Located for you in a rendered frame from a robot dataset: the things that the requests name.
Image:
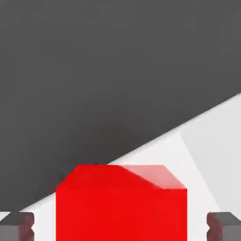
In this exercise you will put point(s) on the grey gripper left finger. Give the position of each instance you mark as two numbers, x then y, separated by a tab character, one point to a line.
17	226

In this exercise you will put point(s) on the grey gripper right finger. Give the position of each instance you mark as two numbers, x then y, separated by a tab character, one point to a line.
224	226

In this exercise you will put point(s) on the small red cube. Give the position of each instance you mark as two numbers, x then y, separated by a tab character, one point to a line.
120	205

